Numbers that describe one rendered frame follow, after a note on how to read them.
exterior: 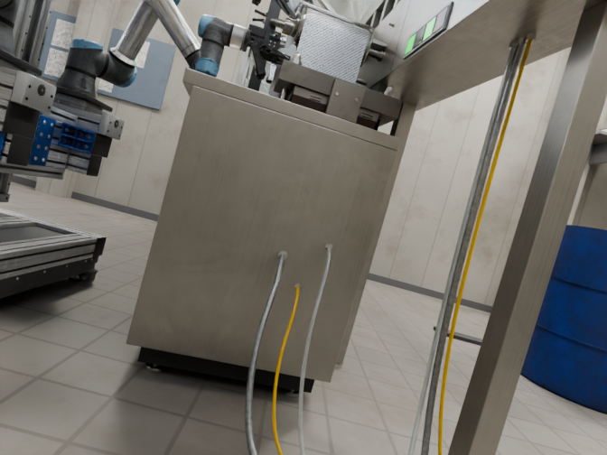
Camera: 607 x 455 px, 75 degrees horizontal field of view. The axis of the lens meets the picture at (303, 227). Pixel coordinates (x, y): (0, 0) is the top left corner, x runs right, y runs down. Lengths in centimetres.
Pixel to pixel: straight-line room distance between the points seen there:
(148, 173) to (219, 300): 391
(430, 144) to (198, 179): 406
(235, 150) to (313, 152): 23
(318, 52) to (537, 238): 99
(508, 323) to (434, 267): 416
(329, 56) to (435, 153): 359
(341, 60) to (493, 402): 117
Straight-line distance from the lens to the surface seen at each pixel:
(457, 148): 511
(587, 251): 268
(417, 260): 495
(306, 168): 120
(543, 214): 89
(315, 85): 130
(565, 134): 92
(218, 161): 118
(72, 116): 189
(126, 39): 203
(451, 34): 119
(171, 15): 161
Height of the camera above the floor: 61
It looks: 3 degrees down
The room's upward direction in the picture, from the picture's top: 16 degrees clockwise
